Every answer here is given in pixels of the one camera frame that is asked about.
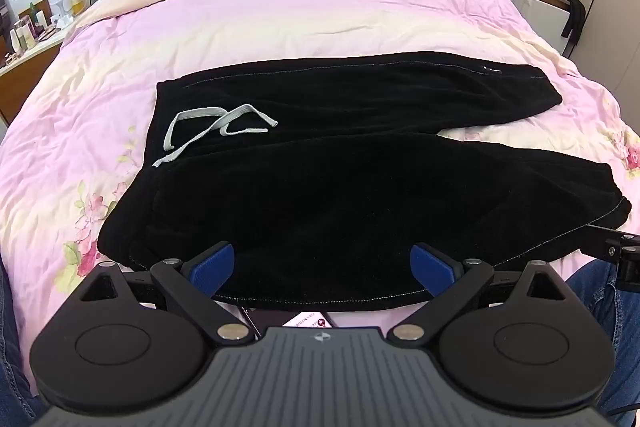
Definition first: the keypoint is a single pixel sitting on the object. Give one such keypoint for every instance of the cosmetic boxes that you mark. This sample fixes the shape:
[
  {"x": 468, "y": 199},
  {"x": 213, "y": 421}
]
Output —
[{"x": 27, "y": 32}]

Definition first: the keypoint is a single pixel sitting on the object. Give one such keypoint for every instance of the person's leg in jeans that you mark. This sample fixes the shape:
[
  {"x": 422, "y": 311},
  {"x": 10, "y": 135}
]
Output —
[
  {"x": 17, "y": 357},
  {"x": 620, "y": 332}
]

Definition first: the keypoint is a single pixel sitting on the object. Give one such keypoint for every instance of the pink floral blanket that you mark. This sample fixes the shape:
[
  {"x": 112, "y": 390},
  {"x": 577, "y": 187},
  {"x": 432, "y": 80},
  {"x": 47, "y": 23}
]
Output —
[{"x": 300, "y": 7}]

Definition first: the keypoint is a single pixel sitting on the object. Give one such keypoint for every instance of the person's left leg in jeans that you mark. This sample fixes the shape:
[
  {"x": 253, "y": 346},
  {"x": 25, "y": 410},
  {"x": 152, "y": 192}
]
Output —
[{"x": 17, "y": 357}]

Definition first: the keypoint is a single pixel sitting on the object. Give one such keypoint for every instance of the white table lamp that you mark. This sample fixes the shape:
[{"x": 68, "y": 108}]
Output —
[{"x": 62, "y": 4}]

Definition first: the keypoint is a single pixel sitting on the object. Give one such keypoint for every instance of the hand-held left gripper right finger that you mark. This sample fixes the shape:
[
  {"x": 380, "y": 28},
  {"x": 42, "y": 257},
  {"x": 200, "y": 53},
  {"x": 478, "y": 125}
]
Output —
[{"x": 429, "y": 264}]

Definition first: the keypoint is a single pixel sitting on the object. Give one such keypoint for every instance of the black hanging cloth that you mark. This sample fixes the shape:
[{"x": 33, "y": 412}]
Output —
[{"x": 571, "y": 7}]

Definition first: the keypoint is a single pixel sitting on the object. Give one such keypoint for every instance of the wooden dresser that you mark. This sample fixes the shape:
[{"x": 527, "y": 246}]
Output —
[{"x": 25, "y": 62}]

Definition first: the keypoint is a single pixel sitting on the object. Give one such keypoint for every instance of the wooden nightstand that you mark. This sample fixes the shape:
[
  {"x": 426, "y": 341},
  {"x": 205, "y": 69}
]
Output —
[{"x": 540, "y": 4}]

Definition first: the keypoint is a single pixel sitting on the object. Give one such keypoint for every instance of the pink white card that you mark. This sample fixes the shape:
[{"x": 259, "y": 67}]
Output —
[{"x": 306, "y": 320}]

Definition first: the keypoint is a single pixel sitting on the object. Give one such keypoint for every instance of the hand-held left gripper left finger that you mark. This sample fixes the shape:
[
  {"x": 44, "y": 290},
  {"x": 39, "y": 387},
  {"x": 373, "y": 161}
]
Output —
[{"x": 215, "y": 264}]

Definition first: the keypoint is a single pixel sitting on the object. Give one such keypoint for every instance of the black pants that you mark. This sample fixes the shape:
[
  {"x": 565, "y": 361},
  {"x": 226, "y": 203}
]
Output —
[{"x": 350, "y": 182}]

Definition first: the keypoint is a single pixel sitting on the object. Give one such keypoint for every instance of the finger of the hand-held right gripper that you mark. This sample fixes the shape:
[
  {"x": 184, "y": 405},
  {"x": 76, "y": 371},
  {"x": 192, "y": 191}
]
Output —
[{"x": 617, "y": 252}]

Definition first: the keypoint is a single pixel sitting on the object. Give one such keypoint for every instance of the yellow bottle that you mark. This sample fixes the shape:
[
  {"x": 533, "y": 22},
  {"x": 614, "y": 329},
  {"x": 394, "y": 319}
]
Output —
[{"x": 76, "y": 2}]

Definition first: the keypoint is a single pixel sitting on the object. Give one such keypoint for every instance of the person's right leg in jeans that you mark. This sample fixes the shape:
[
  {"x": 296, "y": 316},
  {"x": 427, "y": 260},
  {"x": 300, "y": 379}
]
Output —
[{"x": 620, "y": 332}]

